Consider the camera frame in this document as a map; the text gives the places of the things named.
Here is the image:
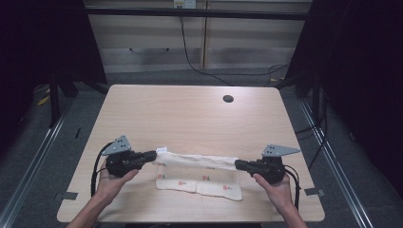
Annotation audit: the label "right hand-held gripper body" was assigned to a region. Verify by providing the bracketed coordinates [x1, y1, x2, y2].
[251, 143, 301, 185]

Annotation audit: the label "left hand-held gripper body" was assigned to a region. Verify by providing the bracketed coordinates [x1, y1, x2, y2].
[102, 135, 146, 179]

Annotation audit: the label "cream cloth with flower print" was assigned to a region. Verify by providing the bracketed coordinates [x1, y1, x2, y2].
[151, 146, 243, 201]

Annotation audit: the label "person's left hand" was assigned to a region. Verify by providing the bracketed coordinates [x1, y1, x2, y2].
[94, 160, 140, 203]

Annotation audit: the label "person's right hand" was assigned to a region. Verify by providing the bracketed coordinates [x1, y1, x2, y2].
[252, 172, 295, 212]

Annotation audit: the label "black metal stand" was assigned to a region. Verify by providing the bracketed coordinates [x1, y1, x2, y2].
[311, 71, 321, 125]
[48, 74, 62, 128]

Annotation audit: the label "yellow floor tape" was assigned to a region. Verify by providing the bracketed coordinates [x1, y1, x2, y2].
[36, 87, 51, 106]

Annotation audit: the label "dark curtain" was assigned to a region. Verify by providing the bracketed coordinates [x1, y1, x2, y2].
[284, 0, 403, 199]
[0, 0, 107, 156]

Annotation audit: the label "white cabinet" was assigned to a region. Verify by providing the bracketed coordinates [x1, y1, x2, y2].
[84, 0, 313, 74]

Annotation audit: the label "black horizontal metal bar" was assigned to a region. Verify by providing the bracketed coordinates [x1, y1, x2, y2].
[85, 7, 311, 22]

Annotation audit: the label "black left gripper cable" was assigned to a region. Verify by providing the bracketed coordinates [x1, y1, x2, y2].
[90, 142, 114, 198]

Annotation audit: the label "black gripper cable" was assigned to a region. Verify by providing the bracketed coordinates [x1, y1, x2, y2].
[90, 142, 114, 198]
[283, 164, 301, 211]

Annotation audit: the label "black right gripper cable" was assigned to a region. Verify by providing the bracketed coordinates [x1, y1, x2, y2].
[283, 164, 301, 211]

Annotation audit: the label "black floor cables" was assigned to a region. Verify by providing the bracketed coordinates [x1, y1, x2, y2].
[294, 94, 330, 170]

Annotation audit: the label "metal floor rail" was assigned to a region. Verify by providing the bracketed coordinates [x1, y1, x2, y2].
[0, 101, 74, 228]
[298, 100, 375, 228]

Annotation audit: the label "long black power cable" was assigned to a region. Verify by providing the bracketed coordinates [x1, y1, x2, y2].
[179, 15, 290, 87]

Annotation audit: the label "dark cabinet handle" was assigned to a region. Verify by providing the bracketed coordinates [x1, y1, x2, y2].
[128, 47, 171, 54]

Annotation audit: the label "white wall socket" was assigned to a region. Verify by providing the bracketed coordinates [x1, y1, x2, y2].
[173, 0, 198, 10]

